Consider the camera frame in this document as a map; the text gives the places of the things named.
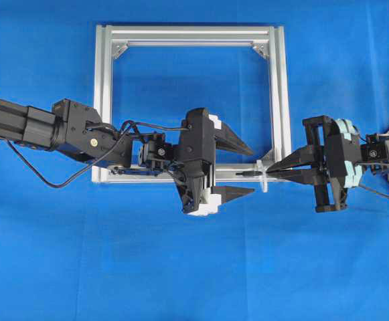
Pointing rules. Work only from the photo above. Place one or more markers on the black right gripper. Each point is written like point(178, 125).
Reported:
point(334, 148)

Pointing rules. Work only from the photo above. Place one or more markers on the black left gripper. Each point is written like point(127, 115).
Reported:
point(195, 160)

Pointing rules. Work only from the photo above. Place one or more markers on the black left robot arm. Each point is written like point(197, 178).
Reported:
point(78, 132)

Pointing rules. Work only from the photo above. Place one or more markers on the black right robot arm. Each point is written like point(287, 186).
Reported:
point(334, 160)

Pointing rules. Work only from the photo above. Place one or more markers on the white zip tie loop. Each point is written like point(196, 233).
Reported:
point(262, 176)

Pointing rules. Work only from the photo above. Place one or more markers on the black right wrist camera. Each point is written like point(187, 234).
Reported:
point(375, 151)

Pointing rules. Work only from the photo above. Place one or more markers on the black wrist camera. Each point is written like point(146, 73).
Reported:
point(375, 151)
point(155, 153)

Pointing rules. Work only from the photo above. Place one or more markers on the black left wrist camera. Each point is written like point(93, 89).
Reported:
point(155, 153)

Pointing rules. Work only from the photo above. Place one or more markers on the square aluminium extrusion frame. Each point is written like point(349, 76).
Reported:
point(267, 41)

